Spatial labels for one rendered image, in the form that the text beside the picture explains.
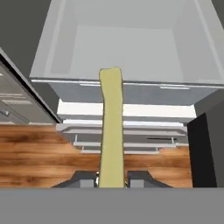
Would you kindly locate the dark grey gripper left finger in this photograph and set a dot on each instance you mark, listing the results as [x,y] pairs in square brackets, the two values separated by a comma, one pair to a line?
[84,178]

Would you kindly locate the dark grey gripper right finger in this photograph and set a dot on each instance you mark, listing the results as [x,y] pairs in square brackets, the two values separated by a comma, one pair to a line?
[140,178]

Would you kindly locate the yellow butter stick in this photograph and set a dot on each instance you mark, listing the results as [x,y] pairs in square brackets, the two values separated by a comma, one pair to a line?
[111,125]

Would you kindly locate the grey fridge drawer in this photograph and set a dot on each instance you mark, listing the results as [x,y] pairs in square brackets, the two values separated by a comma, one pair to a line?
[145,93]

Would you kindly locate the grey fridge door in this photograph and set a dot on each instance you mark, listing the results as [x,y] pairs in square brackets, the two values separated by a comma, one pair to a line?
[20,96]

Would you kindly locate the black cabinet side panel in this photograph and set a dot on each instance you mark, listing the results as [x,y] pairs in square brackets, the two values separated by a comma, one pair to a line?
[205,148]

